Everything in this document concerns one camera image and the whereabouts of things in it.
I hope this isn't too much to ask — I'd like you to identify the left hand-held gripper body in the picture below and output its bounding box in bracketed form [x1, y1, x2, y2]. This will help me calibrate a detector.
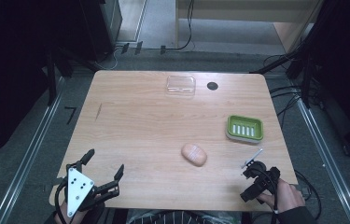
[58, 161, 120, 218]

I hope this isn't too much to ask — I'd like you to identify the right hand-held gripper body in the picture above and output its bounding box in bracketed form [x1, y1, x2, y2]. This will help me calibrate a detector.
[239, 147, 282, 205]

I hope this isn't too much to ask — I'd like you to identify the green soap dish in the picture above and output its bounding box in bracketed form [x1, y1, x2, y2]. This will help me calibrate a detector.
[225, 114, 264, 144]

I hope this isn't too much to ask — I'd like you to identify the pink soap bar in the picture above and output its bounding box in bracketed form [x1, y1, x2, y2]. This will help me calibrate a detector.
[180, 142, 208, 168]

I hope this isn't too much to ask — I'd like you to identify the person's left hand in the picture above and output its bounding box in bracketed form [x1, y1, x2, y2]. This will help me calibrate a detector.
[52, 191, 105, 224]

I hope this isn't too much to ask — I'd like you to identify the person's striped clothing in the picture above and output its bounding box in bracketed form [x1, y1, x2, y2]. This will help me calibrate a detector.
[127, 210, 242, 224]

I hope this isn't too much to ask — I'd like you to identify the clear plastic box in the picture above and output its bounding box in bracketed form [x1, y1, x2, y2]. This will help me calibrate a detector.
[165, 75, 197, 97]

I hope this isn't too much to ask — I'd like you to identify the black curtain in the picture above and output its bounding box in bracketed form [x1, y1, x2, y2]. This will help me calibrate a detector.
[0, 0, 85, 169]
[297, 0, 350, 160]

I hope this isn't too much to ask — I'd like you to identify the dark cabinet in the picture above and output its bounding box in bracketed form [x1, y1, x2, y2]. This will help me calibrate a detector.
[77, 0, 124, 62]

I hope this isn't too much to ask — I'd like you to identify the light wooden cabinet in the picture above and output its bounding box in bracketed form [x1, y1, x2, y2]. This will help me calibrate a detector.
[175, 0, 325, 53]

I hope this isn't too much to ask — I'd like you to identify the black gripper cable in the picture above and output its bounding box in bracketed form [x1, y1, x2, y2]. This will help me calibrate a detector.
[258, 167, 281, 224]
[53, 178, 71, 224]

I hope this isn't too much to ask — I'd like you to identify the metal floor rail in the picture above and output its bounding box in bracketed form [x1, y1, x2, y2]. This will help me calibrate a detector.
[295, 97, 350, 224]
[0, 76, 66, 224]

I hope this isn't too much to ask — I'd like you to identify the bundle of black floor cables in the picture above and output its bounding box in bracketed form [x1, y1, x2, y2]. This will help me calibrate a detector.
[262, 54, 312, 125]

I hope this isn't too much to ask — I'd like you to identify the black hanging cable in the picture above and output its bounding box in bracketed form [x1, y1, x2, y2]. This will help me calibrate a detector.
[164, 0, 196, 52]

